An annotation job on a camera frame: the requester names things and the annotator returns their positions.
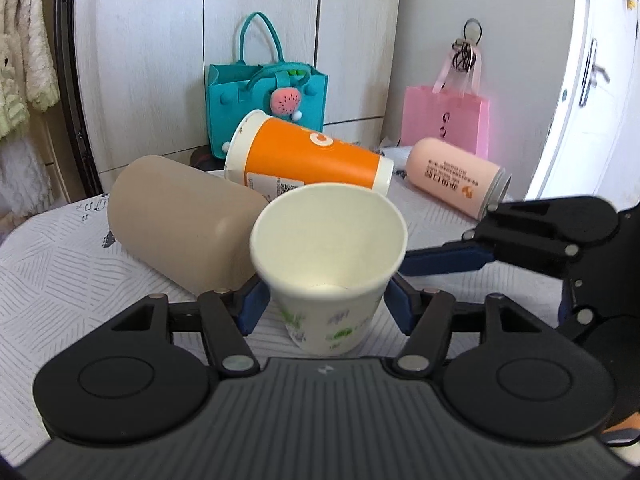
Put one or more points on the white door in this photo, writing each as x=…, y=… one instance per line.
x=565, y=110

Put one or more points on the orange paper cup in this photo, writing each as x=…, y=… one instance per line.
x=310, y=160

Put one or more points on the black curved frame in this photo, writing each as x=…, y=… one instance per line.
x=75, y=110

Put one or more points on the cream fluffy garment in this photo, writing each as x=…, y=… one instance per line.
x=20, y=60

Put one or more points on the tan plastic cup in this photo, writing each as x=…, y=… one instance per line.
x=175, y=215

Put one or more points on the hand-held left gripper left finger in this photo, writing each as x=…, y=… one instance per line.
x=251, y=305

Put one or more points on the dark round container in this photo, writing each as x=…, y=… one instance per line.
x=202, y=159

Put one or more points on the white wardrobe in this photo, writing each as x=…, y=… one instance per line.
x=150, y=35

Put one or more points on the white plastic bag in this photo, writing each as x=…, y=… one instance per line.
x=395, y=155

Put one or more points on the white patterned tablecloth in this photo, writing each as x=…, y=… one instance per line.
x=60, y=270

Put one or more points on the pink can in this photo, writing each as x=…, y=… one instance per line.
x=450, y=172

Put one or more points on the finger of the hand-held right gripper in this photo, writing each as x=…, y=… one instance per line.
x=582, y=305
x=440, y=260

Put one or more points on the teal felt bag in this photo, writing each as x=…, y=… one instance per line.
x=235, y=95

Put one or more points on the pink tote bag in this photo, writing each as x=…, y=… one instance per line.
x=440, y=115

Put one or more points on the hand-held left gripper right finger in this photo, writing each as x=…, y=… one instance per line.
x=404, y=305

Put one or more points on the white paper cup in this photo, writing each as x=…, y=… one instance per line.
x=327, y=250

